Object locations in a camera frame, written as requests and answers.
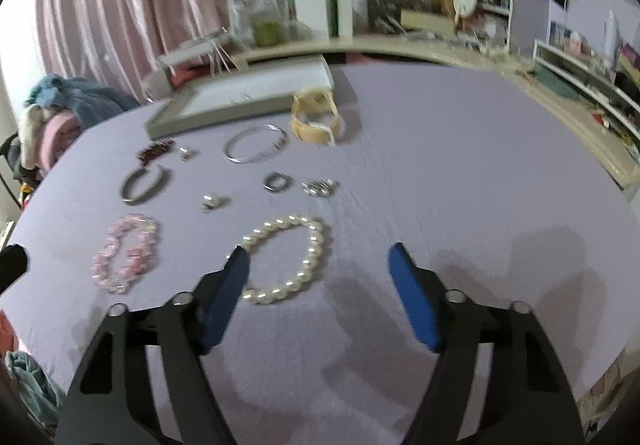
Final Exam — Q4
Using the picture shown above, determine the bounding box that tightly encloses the pile of blankets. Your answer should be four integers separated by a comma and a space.
1, 74, 139, 190

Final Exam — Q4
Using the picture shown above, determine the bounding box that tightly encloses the silver stud earring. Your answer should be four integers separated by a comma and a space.
201, 194, 222, 213

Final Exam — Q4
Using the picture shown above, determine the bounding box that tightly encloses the beige watch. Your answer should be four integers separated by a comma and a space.
290, 87, 343, 146

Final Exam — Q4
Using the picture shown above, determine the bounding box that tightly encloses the white carton box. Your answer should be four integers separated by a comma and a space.
294, 0, 330, 40

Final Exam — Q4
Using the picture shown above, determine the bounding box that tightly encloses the dark metal cuff bangle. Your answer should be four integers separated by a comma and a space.
119, 165, 171, 205

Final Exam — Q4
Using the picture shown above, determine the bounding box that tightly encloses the cream curved desk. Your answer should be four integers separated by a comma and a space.
231, 35, 639, 191

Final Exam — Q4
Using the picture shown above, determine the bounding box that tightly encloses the pink bead bracelet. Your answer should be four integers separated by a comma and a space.
90, 212, 163, 296

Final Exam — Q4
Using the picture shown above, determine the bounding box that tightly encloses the dark red bead bracelet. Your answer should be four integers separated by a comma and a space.
135, 138, 177, 166

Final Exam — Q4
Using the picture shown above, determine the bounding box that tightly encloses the green glass jar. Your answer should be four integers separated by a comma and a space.
252, 20, 285, 48

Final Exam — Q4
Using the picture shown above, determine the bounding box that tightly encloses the grey shallow tray box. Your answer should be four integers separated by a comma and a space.
145, 55, 334, 140

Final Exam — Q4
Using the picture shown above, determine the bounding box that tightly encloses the white pearl bracelet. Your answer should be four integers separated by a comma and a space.
226, 214, 332, 305

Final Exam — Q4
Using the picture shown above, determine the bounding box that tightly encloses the silver ring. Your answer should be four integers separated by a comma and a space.
262, 170, 294, 194

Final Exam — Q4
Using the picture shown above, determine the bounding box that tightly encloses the thin silver bangle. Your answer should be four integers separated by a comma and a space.
222, 123, 288, 164

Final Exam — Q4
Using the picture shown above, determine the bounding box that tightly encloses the small silver charm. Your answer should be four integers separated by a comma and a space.
179, 146, 198, 162

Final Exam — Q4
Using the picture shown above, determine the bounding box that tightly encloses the white spray bottle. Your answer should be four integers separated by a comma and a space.
352, 0, 369, 34

